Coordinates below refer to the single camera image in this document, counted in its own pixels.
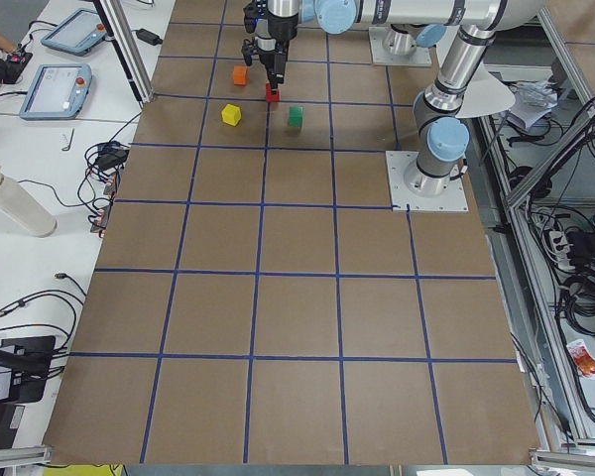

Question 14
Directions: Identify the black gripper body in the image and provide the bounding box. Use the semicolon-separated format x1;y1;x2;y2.
255;36;290;74

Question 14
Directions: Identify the red wooden block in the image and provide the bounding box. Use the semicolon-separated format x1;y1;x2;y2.
265;83;281;103

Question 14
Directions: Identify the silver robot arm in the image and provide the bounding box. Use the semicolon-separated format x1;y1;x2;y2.
382;24;447;56
241;1;543;197

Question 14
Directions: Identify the orange wooden block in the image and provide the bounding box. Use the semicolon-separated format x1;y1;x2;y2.
232;65;249;86

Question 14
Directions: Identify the green wooden block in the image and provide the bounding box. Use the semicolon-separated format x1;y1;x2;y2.
288;106;303;128

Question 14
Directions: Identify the yellow wooden block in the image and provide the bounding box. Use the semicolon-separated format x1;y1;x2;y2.
221;104;242;127

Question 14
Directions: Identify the black power adapter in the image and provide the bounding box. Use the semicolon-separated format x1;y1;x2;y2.
135;29;163;46

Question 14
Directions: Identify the far teach pendant tablet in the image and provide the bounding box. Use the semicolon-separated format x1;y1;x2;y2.
41;8;107;57

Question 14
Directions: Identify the teach pendant tablet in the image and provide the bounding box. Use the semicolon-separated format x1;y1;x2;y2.
41;8;107;57
19;63;92;120

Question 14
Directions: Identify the white chair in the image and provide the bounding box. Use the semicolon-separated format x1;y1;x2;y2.
456;62;515;119

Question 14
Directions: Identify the near teach pendant tablet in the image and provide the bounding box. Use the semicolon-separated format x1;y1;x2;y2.
19;63;92;120

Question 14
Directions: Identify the metal allen key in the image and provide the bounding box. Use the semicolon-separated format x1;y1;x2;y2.
60;128;75;152

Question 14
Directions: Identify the white cylindrical bottle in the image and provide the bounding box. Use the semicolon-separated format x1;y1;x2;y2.
0;167;58;237

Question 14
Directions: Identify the black laptop device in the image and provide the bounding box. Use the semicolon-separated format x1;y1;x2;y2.
0;336;56;404

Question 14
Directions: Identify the red snack packet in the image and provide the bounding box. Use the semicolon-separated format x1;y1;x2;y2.
566;339;595;379

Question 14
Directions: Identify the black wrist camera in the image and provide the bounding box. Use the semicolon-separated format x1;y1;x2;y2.
243;0;268;34

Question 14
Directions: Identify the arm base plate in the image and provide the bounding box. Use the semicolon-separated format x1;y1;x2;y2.
369;26;432;67
386;151;469;213

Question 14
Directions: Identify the aluminium frame post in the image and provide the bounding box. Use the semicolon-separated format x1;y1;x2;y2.
92;0;154;104

